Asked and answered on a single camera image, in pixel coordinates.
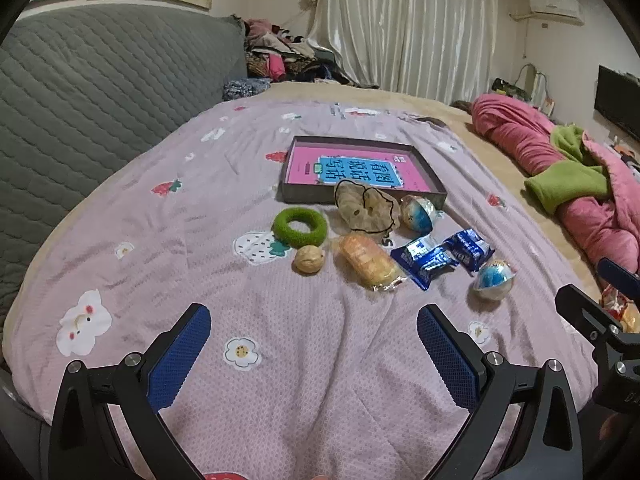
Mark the red blue snack packet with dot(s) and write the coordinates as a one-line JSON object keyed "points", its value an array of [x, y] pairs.
{"points": [[492, 280]]}

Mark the walnut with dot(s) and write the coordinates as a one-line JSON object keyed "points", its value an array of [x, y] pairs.
{"points": [[307, 260]]}

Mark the black bag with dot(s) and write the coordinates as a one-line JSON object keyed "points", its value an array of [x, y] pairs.
{"points": [[507, 87]]}

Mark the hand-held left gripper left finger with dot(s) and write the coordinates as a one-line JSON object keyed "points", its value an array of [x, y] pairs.
{"points": [[182, 355]]}

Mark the pink printed bedsheet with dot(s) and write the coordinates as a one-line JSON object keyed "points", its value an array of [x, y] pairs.
{"points": [[250, 335]]}

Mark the white curtain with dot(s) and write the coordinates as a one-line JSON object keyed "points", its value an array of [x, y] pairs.
{"points": [[400, 25]]}

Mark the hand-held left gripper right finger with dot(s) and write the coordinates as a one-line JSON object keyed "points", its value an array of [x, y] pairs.
{"points": [[445, 355]]}

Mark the grey cardboard box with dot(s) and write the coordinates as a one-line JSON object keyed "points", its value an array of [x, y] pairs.
{"points": [[300, 194]]}

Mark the black television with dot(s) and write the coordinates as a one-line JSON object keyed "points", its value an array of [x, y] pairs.
{"points": [[620, 100]]}

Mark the blue floral cloth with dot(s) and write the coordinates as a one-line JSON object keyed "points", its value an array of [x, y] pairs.
{"points": [[245, 89]]}

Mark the grey quilted headboard cover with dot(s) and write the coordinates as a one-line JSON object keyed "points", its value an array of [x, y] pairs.
{"points": [[100, 85]]}

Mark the orange snack packet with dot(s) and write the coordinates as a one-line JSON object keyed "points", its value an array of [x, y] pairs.
{"points": [[365, 260], [625, 312]]}

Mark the pile of clothes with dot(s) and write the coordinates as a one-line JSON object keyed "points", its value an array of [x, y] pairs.
{"points": [[285, 55]]}

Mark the white air conditioner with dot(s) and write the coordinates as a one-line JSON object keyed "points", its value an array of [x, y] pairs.
{"points": [[555, 9]]}

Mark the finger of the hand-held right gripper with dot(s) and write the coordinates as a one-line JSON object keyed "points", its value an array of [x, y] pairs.
{"points": [[577, 305], [617, 271]]}

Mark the dark brown cloth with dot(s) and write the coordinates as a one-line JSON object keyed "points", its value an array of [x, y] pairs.
{"points": [[461, 106]]}

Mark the oval table mirror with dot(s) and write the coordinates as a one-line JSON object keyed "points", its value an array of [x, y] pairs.
{"points": [[537, 85]]}

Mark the pink quilt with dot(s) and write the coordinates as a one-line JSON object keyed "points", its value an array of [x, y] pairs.
{"points": [[515, 130]]}

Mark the green fleece blanket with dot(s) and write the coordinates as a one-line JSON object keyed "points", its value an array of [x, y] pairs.
{"points": [[565, 185]]}

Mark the pink book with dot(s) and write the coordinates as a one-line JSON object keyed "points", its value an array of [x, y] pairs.
{"points": [[307, 165]]}

